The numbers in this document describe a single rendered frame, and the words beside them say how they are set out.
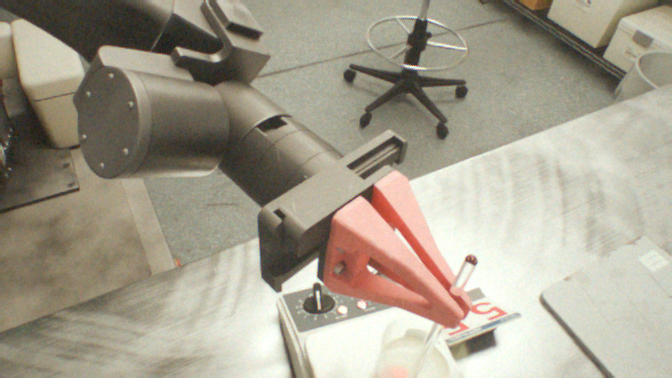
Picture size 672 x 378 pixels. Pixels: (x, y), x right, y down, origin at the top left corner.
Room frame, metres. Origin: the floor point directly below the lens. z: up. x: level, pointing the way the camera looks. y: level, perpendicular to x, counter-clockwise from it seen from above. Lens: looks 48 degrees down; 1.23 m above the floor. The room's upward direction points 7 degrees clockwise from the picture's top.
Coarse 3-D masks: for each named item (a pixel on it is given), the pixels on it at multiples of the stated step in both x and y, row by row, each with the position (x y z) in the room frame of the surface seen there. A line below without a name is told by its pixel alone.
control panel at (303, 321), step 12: (384, 276) 0.28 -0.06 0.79; (312, 288) 0.26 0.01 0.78; (324, 288) 0.26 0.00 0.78; (288, 300) 0.24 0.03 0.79; (300, 300) 0.24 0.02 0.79; (336, 300) 0.24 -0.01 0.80; (348, 300) 0.24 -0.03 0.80; (360, 300) 0.24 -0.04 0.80; (300, 312) 0.22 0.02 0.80; (336, 312) 0.22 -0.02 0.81; (348, 312) 0.22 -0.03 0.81; (360, 312) 0.22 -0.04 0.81; (372, 312) 0.22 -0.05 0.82; (300, 324) 0.21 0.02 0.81; (312, 324) 0.21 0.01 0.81; (324, 324) 0.21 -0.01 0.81
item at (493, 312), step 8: (472, 304) 0.28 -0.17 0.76; (480, 304) 0.28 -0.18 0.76; (488, 304) 0.28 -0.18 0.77; (496, 304) 0.28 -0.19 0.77; (472, 312) 0.26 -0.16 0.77; (480, 312) 0.26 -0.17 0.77; (488, 312) 0.26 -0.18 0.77; (496, 312) 0.26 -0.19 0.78; (504, 312) 0.26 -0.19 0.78; (512, 312) 0.26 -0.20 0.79; (464, 320) 0.25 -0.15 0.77; (472, 320) 0.25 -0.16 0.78; (480, 320) 0.25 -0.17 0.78; (488, 320) 0.25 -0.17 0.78; (464, 328) 0.24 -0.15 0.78; (472, 328) 0.23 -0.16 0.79
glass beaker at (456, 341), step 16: (400, 320) 0.17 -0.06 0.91; (416, 320) 0.17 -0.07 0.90; (384, 336) 0.15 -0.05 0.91; (400, 336) 0.17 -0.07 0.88; (416, 336) 0.17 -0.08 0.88; (448, 336) 0.17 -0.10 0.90; (464, 336) 0.16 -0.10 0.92; (384, 352) 0.14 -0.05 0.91; (448, 352) 0.16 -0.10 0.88; (464, 352) 0.15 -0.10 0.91; (384, 368) 0.13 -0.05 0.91; (464, 368) 0.14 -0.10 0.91
